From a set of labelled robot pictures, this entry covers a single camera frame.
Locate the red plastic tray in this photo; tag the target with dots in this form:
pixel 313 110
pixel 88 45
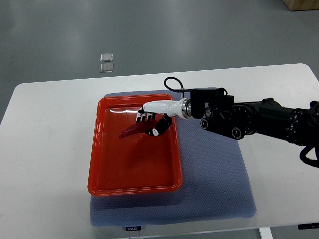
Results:
pixel 136 164

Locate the red pepper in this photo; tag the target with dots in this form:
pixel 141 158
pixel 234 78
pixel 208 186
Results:
pixel 134 129

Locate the white table leg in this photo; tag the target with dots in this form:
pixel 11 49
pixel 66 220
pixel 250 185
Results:
pixel 265 233

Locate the upper floor plate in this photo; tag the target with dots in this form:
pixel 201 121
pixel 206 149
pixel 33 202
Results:
pixel 106 57

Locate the blue-grey textured mat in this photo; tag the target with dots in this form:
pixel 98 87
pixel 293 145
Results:
pixel 215 184

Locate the black table label right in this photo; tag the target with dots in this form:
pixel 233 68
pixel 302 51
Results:
pixel 308 226

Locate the black table label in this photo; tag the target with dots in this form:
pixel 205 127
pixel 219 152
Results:
pixel 308 226
pixel 133 229

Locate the black table label left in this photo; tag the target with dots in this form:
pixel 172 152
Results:
pixel 133 229

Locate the cardboard box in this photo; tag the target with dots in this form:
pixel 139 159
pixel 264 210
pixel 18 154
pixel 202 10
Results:
pixel 300 5

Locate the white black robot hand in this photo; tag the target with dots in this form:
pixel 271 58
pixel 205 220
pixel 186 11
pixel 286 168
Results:
pixel 168 108

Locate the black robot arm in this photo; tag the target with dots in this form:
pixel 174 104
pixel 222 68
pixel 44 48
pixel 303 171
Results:
pixel 220 114

